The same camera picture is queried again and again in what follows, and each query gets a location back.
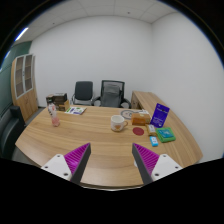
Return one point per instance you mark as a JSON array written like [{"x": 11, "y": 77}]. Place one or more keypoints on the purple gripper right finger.
[{"x": 152, "y": 166}]

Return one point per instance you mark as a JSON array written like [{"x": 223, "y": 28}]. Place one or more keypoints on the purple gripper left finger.
[{"x": 70, "y": 166}]

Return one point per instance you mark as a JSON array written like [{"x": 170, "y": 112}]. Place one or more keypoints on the pink drink bottle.
[{"x": 53, "y": 113}]

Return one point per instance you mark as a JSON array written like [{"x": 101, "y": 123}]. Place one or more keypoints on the small blue card box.
[{"x": 153, "y": 141}]

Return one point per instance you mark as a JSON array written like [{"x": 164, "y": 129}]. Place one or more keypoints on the green box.
[{"x": 165, "y": 134}]

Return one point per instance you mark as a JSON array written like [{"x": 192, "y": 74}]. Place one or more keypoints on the red round coaster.
[{"x": 138, "y": 131}]

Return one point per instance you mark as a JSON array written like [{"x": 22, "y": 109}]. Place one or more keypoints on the small yellow packet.
[{"x": 151, "y": 130}]

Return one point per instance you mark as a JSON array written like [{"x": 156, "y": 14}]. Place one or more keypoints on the orange snack box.
[{"x": 138, "y": 119}]

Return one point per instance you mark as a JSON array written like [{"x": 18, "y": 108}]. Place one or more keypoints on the purple standing sign card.
[{"x": 159, "y": 116}]

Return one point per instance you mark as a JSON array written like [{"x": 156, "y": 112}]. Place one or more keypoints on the white ceramic mug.
[{"x": 118, "y": 123}]

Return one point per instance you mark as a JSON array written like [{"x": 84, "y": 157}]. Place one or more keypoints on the green white leaflet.
[{"x": 75, "y": 110}]

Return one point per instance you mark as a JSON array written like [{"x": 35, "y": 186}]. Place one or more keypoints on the round patterned plate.
[{"x": 126, "y": 114}]

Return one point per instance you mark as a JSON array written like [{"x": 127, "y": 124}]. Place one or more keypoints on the dark brown box stack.
[{"x": 60, "y": 100}]

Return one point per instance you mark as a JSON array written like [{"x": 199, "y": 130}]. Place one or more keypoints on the black leather armchair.
[{"x": 12, "y": 125}]

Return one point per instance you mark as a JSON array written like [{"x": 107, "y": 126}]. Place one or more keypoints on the black office chair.
[{"x": 83, "y": 93}]

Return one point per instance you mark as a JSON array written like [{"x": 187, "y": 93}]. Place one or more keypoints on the grey mesh office chair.
[{"x": 112, "y": 94}]

